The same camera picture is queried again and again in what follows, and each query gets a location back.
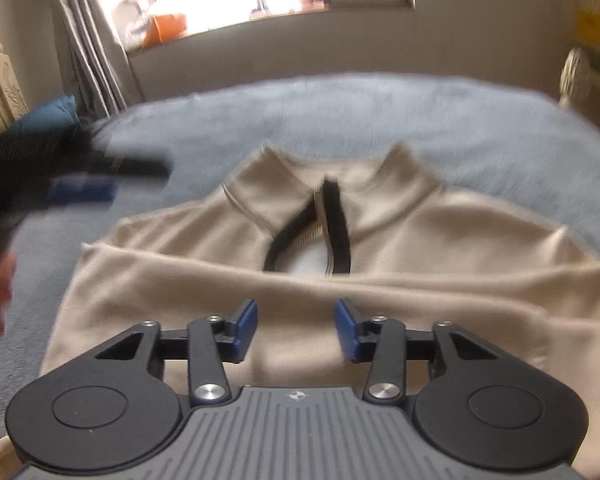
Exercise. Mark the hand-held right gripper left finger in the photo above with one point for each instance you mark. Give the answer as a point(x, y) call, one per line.
point(245, 330)

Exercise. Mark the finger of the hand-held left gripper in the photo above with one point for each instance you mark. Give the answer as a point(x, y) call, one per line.
point(130, 166)
point(82, 191)

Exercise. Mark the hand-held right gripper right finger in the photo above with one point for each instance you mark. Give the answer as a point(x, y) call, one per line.
point(350, 330)

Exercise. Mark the beige zip-neck sweatshirt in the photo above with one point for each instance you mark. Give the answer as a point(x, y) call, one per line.
point(430, 280)

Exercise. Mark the blue pillow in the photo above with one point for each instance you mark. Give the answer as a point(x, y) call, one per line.
point(50, 112)

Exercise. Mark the cream carved headboard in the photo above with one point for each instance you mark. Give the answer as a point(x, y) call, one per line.
point(0, 95)

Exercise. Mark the grey curtain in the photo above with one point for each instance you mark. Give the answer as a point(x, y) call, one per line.
point(90, 35)

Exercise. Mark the orange bag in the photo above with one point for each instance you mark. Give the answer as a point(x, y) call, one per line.
point(165, 30)

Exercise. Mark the grey bed blanket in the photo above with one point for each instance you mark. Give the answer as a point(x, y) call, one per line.
point(430, 125)

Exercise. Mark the white desk fan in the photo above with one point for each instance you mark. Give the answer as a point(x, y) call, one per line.
point(575, 77)

